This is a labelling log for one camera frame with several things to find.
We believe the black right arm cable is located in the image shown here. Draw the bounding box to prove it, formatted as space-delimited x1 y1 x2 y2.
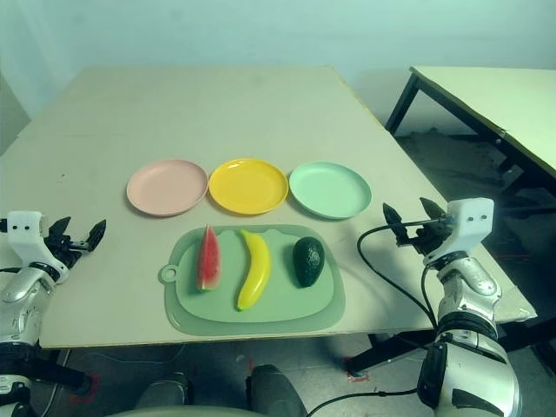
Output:
308 218 453 417

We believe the beige black-framed side table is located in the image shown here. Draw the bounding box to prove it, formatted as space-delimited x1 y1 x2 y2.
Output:
386 65 556 205

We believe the grey robot right leg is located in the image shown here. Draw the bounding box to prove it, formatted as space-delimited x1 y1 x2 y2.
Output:
247 364 308 417

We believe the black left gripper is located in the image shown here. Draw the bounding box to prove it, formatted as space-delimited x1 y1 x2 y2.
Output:
43 216 108 275

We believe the toy yellow banana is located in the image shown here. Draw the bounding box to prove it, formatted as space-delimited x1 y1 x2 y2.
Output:
235 228 273 312

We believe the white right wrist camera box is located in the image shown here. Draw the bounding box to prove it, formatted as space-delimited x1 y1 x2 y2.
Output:
423 197 495 265

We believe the toy dark green avocado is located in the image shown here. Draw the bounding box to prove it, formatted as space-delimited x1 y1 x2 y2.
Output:
292 236 327 288

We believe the yellow plastic plate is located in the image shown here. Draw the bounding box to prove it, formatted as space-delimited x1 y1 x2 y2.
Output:
208 157 289 216

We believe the mint green plastic plate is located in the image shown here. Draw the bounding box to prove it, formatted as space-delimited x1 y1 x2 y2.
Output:
288 161 373 221

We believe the green silicone cutting board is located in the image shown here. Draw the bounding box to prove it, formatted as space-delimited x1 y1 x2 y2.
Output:
158 223 348 335

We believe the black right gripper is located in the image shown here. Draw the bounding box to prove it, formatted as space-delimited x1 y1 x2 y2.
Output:
381 196 452 257

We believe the grey robot leg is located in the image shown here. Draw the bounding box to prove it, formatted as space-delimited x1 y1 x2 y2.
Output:
247 364 308 417
134 371 190 412

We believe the pink plastic plate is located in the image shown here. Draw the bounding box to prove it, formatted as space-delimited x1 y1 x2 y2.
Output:
126 158 209 218

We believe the toy watermelon slice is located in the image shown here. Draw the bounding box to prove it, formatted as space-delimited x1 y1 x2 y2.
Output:
195 224 222 293

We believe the grey robot left leg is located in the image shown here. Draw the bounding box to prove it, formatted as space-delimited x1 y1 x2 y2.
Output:
134 371 190 412

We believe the black metal table leg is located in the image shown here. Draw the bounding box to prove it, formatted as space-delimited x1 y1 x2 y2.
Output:
25 347 95 394
347 321 556 380

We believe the red floor tape mark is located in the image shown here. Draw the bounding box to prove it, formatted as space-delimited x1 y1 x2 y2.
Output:
69 377 99 400

